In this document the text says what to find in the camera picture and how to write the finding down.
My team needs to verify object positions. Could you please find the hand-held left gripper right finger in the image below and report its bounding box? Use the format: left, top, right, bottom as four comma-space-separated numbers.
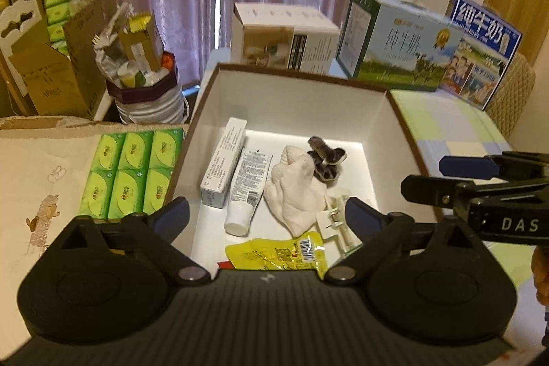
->
326, 198, 492, 285

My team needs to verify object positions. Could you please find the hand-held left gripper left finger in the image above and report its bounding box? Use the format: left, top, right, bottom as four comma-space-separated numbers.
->
46, 198, 211, 285

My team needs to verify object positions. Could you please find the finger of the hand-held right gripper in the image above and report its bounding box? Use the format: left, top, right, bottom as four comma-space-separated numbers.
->
438, 152, 549, 180
401, 175, 486, 213

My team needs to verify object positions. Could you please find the white cloth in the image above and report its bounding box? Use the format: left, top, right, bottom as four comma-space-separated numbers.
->
264, 145, 340, 238

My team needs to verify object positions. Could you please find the dark brown hair clip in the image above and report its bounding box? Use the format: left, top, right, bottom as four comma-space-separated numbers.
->
307, 135, 348, 184

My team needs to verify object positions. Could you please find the white toothpaste box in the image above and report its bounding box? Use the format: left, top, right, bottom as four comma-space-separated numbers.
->
200, 117, 248, 209

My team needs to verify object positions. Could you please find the white toothpaste tube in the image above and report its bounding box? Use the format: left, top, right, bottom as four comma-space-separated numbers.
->
223, 147, 274, 237

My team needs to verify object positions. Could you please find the yellow foil packet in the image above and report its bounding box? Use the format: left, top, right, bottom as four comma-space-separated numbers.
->
225, 232, 329, 280

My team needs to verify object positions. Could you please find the brown storage box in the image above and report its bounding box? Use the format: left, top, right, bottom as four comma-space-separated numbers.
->
165, 63, 443, 278

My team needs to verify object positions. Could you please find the person's right hand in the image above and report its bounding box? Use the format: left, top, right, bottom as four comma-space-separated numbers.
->
531, 247, 549, 303

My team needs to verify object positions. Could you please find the checked tablecloth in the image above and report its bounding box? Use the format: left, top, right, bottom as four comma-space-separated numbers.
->
388, 89, 539, 292

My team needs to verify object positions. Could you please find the wrapped green tissue pack bundle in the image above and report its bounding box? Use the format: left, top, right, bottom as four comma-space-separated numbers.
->
78, 129, 186, 220

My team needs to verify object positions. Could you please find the chair with quilted cover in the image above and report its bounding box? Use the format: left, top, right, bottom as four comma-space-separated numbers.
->
484, 53, 537, 140

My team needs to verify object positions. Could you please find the dark blue milk case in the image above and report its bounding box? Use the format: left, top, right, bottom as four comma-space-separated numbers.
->
440, 0, 523, 111

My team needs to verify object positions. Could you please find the striped bag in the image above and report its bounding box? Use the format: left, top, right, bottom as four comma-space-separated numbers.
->
105, 51, 190, 126

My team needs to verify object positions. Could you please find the cream embroidered cloth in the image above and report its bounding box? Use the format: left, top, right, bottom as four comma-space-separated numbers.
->
0, 115, 190, 298

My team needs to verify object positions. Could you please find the light blue milk case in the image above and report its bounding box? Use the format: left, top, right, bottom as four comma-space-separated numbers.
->
336, 0, 466, 93

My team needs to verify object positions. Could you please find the green and white cup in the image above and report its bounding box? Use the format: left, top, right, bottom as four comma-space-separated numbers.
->
117, 63, 145, 89

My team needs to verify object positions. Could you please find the silver foil bag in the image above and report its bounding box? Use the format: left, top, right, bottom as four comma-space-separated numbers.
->
93, 29, 130, 82

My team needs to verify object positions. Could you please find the small brown cardboard box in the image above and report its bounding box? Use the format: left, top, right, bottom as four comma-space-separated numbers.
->
117, 12, 163, 72

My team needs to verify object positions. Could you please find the large brown cardboard box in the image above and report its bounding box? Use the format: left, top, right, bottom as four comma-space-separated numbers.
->
0, 0, 108, 120

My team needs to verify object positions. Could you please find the white appliance box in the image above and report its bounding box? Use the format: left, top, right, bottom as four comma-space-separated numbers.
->
232, 1, 342, 74

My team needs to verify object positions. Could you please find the white brush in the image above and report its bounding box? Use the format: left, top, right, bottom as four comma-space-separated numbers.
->
95, 2, 135, 50

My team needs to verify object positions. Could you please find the stack of green tissue packs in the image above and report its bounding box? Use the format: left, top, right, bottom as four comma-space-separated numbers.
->
43, 0, 76, 54

